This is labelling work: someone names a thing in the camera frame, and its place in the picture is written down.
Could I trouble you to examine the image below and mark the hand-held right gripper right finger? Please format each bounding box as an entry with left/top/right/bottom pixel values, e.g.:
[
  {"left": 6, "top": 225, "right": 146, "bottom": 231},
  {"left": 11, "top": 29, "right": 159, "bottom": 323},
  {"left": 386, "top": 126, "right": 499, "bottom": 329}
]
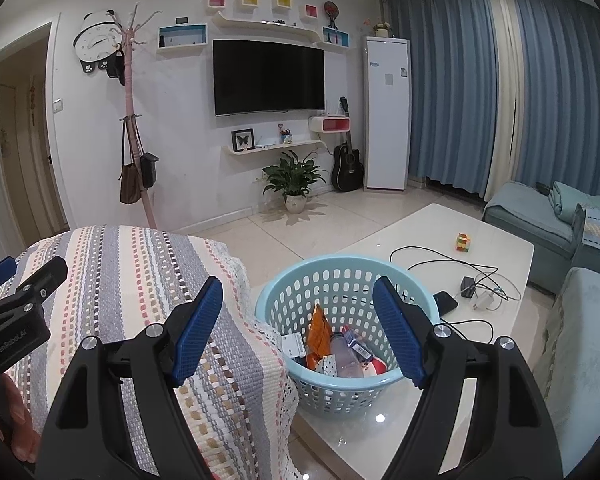
[{"left": 371, "top": 275, "right": 563, "bottom": 480}]

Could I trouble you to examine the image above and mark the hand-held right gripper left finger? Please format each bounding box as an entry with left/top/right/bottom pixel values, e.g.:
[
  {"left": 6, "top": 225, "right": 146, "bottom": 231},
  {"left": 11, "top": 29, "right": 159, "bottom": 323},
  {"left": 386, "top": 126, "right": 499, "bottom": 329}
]
[{"left": 35, "top": 275, "right": 226, "bottom": 480}]

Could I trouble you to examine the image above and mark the light blue plastic basket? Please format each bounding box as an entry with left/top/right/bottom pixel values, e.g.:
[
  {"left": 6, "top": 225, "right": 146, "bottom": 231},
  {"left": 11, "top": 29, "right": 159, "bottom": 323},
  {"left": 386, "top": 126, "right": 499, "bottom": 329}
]
[{"left": 255, "top": 254, "right": 442, "bottom": 416}]

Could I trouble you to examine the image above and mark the person's left hand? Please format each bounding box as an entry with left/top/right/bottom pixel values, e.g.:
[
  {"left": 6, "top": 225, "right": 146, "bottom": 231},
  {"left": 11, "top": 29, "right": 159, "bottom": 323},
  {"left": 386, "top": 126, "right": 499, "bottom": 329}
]
[{"left": 0, "top": 375, "right": 42, "bottom": 463}]

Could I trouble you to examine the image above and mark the blue and red packet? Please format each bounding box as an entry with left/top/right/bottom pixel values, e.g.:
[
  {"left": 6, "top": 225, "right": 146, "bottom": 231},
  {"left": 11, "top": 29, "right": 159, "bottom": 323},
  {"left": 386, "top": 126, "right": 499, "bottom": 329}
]
[{"left": 340, "top": 325, "right": 376, "bottom": 362}]

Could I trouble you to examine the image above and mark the clear plastic bottle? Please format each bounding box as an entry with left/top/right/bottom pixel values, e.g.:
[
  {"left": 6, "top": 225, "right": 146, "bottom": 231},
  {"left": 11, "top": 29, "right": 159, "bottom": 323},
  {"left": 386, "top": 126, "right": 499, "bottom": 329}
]
[{"left": 330, "top": 332, "right": 366, "bottom": 378}]

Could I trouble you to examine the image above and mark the black phone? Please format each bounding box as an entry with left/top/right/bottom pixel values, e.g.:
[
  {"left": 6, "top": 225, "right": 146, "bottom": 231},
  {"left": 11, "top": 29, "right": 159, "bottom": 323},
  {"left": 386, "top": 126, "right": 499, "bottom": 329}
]
[{"left": 432, "top": 290, "right": 460, "bottom": 317}]

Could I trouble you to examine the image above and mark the orange snack packet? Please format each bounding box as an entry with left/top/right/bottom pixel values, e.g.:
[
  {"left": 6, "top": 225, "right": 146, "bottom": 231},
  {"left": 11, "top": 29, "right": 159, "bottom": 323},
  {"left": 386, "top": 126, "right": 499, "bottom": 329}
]
[{"left": 307, "top": 305, "right": 333, "bottom": 361}]

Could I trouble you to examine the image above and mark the striped woven blanket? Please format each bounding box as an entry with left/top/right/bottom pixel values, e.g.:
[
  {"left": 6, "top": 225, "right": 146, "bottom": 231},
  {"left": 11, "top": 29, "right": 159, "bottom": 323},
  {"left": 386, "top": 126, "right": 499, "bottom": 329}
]
[{"left": 0, "top": 224, "right": 301, "bottom": 480}]

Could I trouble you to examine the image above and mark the white charger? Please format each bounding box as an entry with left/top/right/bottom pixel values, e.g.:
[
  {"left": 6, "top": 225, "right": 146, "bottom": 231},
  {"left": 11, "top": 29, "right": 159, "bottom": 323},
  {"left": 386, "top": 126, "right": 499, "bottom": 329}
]
[{"left": 472, "top": 287, "right": 503, "bottom": 311}]

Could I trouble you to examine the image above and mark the wooden door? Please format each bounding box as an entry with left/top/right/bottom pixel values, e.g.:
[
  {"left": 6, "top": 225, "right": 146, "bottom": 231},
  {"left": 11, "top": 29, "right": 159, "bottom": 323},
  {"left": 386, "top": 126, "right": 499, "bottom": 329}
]
[{"left": 0, "top": 35, "right": 68, "bottom": 236}]

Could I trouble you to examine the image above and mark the brown hanging bag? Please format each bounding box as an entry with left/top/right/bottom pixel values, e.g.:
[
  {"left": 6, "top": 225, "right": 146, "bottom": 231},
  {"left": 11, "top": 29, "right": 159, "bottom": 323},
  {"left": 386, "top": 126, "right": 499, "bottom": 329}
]
[{"left": 119, "top": 117, "right": 143, "bottom": 206}]

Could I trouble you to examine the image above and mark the black hanging bag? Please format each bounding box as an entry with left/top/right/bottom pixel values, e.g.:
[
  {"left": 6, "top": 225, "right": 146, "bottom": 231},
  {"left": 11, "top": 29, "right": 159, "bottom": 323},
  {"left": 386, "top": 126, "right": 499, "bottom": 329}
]
[{"left": 140, "top": 152, "right": 160, "bottom": 188}]

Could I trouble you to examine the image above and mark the teal sofa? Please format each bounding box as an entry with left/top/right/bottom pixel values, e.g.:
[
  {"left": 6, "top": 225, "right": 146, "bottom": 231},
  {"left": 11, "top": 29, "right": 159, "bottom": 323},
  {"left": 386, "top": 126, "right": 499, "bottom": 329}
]
[{"left": 482, "top": 181, "right": 600, "bottom": 296}]

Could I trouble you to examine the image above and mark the black acoustic guitar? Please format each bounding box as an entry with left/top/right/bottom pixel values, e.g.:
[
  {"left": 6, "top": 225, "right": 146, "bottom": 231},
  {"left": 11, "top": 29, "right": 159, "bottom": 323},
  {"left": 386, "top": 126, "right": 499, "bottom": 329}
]
[{"left": 331, "top": 96, "right": 365, "bottom": 192}]

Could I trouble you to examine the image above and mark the grey-green sofa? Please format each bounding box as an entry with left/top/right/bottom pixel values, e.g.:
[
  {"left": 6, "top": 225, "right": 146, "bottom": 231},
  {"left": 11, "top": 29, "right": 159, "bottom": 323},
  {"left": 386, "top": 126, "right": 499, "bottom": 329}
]
[{"left": 532, "top": 266, "right": 600, "bottom": 466}]

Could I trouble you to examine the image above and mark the green potted plant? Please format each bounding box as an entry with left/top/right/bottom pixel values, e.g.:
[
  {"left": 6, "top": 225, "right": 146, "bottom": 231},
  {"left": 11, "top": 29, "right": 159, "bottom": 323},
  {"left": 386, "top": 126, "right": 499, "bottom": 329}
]
[{"left": 261, "top": 149, "right": 327, "bottom": 215}]

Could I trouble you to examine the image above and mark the framed butterfly picture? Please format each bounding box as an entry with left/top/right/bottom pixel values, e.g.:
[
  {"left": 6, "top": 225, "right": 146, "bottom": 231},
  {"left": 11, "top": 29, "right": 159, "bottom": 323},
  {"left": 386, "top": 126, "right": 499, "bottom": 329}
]
[{"left": 231, "top": 128, "right": 256, "bottom": 153}]

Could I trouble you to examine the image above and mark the white standing air conditioner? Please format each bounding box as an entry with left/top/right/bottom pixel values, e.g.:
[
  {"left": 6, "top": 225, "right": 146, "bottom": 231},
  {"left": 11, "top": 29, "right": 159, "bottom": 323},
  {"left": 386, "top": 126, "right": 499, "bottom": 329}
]
[{"left": 364, "top": 36, "right": 412, "bottom": 194}]

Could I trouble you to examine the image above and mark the pink coat rack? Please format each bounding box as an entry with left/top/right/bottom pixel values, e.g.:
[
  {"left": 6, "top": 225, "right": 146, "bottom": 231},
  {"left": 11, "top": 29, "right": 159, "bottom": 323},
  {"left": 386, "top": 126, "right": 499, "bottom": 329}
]
[{"left": 117, "top": 4, "right": 163, "bottom": 231}]

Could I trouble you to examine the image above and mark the pink and white box shelf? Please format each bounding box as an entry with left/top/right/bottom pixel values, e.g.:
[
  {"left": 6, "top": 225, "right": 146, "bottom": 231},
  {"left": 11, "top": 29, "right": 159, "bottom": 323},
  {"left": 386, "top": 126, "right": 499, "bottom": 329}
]
[{"left": 308, "top": 115, "right": 352, "bottom": 136}]

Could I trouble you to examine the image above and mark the folded teal blanket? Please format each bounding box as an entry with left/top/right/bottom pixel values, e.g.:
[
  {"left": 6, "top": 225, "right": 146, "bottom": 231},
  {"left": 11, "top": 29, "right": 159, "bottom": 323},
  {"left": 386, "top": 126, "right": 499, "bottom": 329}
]
[{"left": 550, "top": 181, "right": 600, "bottom": 223}]

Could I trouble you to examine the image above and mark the small black hanging pouch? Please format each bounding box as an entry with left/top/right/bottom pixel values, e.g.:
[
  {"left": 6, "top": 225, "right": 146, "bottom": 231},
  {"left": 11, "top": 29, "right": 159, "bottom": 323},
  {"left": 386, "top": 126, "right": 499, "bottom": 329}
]
[{"left": 105, "top": 50, "right": 127, "bottom": 86}]

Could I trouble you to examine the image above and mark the cream curtain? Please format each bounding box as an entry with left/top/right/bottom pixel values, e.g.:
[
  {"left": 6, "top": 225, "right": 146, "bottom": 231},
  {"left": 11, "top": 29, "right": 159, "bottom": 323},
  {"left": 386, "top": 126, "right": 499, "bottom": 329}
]
[{"left": 482, "top": 0, "right": 526, "bottom": 201}]

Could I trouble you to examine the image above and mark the blue curtain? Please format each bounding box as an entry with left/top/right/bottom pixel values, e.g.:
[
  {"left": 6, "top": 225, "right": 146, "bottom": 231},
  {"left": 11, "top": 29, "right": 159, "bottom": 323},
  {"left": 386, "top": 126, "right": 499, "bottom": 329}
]
[
  {"left": 510, "top": 0, "right": 600, "bottom": 211},
  {"left": 382, "top": 0, "right": 503, "bottom": 196}
]

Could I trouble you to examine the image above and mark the wide blue box shelf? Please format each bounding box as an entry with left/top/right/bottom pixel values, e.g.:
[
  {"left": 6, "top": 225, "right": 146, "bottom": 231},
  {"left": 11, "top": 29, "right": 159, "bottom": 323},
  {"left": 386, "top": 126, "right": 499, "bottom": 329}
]
[{"left": 156, "top": 25, "right": 210, "bottom": 53}]

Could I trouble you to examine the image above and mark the small blue box shelf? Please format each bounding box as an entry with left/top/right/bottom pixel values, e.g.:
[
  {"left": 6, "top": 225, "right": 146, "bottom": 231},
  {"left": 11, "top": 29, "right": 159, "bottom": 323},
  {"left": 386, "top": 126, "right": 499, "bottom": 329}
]
[{"left": 322, "top": 25, "right": 351, "bottom": 47}]

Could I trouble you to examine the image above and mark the black cable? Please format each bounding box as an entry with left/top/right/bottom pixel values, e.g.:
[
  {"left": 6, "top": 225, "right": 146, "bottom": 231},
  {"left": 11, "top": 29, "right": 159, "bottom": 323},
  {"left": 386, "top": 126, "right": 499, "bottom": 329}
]
[{"left": 390, "top": 246, "right": 523, "bottom": 346}]

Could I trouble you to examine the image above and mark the white curved wall shelf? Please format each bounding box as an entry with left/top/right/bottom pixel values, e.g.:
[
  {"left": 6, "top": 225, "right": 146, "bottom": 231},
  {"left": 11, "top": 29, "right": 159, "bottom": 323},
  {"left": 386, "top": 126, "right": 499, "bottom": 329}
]
[{"left": 222, "top": 139, "right": 331, "bottom": 157}]

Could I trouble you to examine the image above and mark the panda wall clock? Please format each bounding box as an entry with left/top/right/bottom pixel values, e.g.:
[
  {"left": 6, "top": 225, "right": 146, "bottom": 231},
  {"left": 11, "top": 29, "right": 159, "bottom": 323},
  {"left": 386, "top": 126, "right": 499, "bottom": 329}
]
[{"left": 74, "top": 9, "right": 121, "bottom": 75}]

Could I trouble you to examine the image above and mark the black wall television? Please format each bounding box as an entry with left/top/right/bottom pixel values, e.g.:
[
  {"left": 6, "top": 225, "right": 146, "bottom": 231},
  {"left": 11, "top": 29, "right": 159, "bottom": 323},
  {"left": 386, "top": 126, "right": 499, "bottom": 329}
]
[{"left": 212, "top": 39, "right": 327, "bottom": 118}]

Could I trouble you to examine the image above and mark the white wavy wall shelf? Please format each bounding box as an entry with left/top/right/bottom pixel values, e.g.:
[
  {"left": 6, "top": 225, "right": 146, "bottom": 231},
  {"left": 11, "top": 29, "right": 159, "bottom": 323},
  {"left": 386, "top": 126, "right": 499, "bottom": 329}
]
[{"left": 211, "top": 10, "right": 326, "bottom": 43}]

